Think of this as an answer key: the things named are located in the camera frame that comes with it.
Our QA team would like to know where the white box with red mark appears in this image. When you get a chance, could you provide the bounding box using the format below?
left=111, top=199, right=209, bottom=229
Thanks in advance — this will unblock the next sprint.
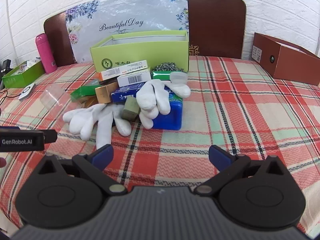
left=100, top=60, right=149, bottom=75

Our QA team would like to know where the gold cardboard box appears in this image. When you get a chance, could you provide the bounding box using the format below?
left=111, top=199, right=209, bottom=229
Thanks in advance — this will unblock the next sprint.
left=95, top=82, right=119, bottom=104

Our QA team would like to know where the olive green block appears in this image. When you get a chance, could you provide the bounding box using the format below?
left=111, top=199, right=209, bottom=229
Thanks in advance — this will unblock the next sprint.
left=122, top=97, right=140, bottom=121

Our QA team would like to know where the small gold packet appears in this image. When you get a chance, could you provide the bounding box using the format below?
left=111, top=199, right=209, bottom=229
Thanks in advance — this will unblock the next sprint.
left=84, top=96, right=99, bottom=109

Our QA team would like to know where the white glove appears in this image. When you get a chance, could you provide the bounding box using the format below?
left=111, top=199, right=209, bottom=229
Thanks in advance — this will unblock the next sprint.
left=136, top=81, right=172, bottom=130
left=150, top=79, right=192, bottom=100
left=62, top=103, right=132, bottom=151

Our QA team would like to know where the translucent plastic case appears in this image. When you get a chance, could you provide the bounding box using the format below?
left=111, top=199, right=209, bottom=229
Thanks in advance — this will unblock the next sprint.
left=170, top=71, right=188, bottom=84

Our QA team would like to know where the white medicine box with barcode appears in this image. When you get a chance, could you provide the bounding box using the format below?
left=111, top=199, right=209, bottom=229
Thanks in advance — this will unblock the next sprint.
left=117, top=72, right=152, bottom=87

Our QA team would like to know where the flat dark green box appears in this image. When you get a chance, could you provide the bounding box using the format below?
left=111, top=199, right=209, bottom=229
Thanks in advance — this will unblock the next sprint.
left=70, top=79, right=118, bottom=103

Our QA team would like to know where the clear plastic box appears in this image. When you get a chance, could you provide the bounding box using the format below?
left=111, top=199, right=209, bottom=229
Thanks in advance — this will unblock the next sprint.
left=40, top=83, right=67, bottom=111

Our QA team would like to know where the white handheld device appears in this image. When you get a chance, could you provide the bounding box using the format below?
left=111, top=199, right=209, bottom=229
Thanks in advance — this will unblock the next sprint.
left=19, top=83, right=36, bottom=102

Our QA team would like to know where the black device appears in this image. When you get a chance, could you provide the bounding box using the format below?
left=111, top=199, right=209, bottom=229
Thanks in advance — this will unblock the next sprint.
left=0, top=59, right=12, bottom=74

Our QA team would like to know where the brown shoe box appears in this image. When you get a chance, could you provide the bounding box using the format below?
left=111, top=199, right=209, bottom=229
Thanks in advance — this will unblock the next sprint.
left=252, top=32, right=320, bottom=87

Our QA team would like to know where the blue plastic container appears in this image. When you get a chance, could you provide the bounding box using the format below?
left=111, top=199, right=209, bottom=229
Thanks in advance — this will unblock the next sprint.
left=151, top=92, right=184, bottom=131

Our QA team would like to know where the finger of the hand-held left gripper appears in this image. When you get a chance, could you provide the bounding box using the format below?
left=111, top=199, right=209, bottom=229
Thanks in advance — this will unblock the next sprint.
left=44, top=129, right=58, bottom=144

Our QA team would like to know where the green sponge pack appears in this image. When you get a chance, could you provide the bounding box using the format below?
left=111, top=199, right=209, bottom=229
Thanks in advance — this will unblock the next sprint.
left=152, top=70, right=173, bottom=81

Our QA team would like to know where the small green open box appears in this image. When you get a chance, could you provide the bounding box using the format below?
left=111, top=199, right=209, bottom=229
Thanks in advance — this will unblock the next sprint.
left=2, top=60, right=46, bottom=89

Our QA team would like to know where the plaid bed sheet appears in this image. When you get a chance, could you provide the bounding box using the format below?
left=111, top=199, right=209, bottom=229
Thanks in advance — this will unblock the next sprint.
left=0, top=55, right=320, bottom=238

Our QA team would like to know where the light green cardboard box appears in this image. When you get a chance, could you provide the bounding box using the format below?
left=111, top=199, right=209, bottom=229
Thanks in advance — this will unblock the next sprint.
left=89, top=30, right=190, bottom=73

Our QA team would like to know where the thin cable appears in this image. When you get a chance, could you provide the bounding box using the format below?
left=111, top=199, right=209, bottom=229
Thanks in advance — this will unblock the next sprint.
left=0, top=89, right=16, bottom=112

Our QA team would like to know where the floral plastic bedding bag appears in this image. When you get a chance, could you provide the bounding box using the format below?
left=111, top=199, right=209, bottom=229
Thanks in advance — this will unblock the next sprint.
left=65, top=0, right=190, bottom=64

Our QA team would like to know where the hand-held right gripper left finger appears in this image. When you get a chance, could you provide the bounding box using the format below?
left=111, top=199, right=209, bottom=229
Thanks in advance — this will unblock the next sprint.
left=37, top=144, right=127, bottom=196

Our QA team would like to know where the dark blue carton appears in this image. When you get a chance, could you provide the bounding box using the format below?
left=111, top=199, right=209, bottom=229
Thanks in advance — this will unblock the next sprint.
left=110, top=85, right=145, bottom=104

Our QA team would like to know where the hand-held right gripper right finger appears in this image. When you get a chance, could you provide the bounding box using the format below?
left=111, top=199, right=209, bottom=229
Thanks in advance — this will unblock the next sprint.
left=194, top=144, right=288, bottom=196

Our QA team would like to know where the pink thermos bottle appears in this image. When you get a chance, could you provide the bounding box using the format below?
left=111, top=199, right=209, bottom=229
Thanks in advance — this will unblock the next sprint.
left=35, top=33, right=58, bottom=74

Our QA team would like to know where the steel wool scourer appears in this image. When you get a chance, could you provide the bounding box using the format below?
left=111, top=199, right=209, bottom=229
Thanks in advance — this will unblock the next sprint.
left=151, top=62, right=185, bottom=73

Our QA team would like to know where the brown wooden headboard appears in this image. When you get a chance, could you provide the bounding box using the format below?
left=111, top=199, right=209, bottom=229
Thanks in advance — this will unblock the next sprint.
left=43, top=0, right=247, bottom=68

